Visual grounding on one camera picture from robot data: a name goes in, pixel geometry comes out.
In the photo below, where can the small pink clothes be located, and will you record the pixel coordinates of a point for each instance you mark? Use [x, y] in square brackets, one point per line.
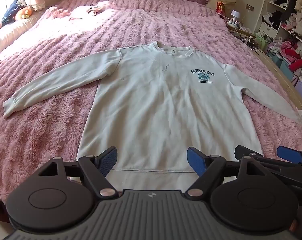
[87, 11]

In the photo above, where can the dark blue floral pillow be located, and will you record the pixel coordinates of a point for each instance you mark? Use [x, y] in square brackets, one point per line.
[12, 11]

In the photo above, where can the red snack bag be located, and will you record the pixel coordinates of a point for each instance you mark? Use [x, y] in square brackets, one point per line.
[220, 8]

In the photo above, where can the white open shelf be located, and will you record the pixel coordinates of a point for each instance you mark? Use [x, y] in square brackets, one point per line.
[276, 5]

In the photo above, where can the white power strip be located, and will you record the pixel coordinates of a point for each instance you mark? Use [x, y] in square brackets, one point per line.
[234, 25]

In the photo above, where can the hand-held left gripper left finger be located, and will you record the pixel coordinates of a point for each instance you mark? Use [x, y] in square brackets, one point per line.
[110, 161]

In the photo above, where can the white printed sweatshirt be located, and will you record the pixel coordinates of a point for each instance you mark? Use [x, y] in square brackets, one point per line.
[153, 110]

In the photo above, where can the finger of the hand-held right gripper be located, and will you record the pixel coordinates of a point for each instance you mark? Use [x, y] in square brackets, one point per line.
[289, 155]
[243, 151]

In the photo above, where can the orange plush toy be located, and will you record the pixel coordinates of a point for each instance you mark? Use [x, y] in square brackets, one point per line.
[23, 12]

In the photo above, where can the wooden bed frame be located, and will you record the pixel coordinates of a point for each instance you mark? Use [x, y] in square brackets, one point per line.
[273, 70]

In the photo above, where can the green storage bin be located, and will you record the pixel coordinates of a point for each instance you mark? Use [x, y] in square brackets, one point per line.
[263, 42]

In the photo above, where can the white table lamp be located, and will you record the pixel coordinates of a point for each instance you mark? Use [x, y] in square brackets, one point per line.
[234, 15]

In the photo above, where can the pink fluffy blanket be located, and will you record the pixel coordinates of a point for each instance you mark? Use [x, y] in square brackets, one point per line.
[40, 142]

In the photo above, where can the blue storage bin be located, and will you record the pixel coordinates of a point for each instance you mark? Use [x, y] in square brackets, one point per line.
[274, 58]

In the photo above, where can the cream mattress sheet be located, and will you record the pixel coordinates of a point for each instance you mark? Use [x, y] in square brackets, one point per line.
[8, 33]

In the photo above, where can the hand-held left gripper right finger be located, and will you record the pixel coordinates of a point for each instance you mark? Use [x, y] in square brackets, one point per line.
[196, 161]

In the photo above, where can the wall outlet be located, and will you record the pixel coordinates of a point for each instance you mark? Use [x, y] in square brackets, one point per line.
[249, 7]

